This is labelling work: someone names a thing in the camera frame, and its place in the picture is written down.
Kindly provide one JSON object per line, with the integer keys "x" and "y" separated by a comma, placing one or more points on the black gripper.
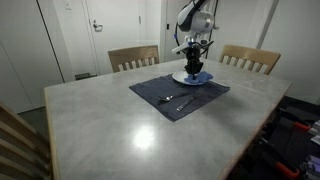
{"x": 193, "y": 55}

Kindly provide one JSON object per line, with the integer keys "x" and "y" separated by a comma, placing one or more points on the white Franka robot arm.
{"x": 200, "y": 21}

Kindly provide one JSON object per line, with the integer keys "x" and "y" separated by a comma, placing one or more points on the white round plate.
{"x": 178, "y": 77}

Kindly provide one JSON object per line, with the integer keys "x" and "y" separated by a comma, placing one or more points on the dark blue woven placemat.
{"x": 146, "y": 91}

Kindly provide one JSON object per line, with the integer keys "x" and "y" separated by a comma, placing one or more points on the light wooden dining chair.
{"x": 250, "y": 55}
{"x": 133, "y": 55}

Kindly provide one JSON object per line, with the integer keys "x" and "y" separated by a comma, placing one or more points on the dark baseboard vent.
{"x": 85, "y": 76}

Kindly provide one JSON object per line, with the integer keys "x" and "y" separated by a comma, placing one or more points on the black perforated breadboard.
{"x": 295, "y": 146}

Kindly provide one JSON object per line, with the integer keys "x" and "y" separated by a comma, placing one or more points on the white closet door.
{"x": 23, "y": 50}

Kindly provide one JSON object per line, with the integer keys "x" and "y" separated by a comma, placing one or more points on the near wooden chair back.
{"x": 10, "y": 115}

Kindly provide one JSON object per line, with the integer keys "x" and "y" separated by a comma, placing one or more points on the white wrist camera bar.
{"x": 181, "y": 46}

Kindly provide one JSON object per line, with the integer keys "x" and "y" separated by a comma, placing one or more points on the small white wall plate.
{"x": 68, "y": 4}

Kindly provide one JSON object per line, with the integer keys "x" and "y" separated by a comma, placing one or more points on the silver metal bracket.
{"x": 311, "y": 166}

